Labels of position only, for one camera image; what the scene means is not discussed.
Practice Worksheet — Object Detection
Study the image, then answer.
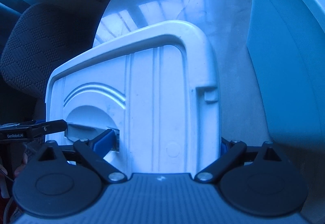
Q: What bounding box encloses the grey knit-covered chair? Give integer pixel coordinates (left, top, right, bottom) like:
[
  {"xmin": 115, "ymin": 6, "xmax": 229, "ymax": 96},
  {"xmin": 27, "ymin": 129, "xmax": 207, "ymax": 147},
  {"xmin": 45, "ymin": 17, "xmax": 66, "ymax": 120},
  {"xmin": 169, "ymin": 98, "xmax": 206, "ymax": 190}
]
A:
[{"xmin": 0, "ymin": 2, "xmax": 108, "ymax": 103}]

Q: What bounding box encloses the glossy grey desktop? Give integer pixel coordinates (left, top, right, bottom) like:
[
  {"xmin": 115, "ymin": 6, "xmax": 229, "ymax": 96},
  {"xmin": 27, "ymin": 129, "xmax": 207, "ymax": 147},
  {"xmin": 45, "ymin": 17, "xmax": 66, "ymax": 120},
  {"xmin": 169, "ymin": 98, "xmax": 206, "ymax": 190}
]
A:
[{"xmin": 93, "ymin": 0, "xmax": 276, "ymax": 143}]

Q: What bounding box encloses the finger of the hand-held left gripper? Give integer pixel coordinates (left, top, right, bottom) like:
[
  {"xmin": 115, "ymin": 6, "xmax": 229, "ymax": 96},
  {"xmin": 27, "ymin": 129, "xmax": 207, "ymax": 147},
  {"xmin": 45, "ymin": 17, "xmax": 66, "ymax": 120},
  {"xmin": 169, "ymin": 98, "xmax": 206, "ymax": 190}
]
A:
[{"xmin": 32, "ymin": 119, "xmax": 68, "ymax": 136}]

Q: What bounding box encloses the blue plastic storage box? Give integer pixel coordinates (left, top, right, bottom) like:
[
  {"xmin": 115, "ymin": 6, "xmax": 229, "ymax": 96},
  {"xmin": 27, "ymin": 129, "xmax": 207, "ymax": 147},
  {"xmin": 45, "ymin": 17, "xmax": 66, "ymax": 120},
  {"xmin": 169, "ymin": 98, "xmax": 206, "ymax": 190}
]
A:
[{"xmin": 246, "ymin": 0, "xmax": 325, "ymax": 224}]

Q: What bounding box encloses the white plastic box lid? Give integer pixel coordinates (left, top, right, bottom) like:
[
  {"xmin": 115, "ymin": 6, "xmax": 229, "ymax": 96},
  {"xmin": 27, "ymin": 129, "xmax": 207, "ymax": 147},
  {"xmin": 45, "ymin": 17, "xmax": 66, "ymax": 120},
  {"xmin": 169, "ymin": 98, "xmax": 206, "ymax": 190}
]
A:
[{"xmin": 45, "ymin": 20, "xmax": 221, "ymax": 174}]

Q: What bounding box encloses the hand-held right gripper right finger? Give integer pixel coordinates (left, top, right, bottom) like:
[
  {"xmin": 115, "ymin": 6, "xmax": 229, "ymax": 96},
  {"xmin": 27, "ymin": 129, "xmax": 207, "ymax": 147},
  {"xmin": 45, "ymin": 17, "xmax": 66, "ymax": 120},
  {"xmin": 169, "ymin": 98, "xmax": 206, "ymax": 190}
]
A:
[{"xmin": 194, "ymin": 138, "xmax": 282, "ymax": 184}]

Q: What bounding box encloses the person's left hand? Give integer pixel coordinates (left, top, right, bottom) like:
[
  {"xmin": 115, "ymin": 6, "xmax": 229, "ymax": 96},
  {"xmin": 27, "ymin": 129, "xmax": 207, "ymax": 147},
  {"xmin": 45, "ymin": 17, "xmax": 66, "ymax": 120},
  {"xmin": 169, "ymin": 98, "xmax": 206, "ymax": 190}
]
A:
[{"xmin": 14, "ymin": 153, "xmax": 29, "ymax": 176}]

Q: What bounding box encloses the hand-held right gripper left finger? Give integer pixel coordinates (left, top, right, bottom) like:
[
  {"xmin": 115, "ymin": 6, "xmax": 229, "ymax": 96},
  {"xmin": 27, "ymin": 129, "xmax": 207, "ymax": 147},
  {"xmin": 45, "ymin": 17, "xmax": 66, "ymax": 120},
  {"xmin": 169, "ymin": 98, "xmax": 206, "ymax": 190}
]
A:
[{"xmin": 38, "ymin": 129, "xmax": 128, "ymax": 184}]

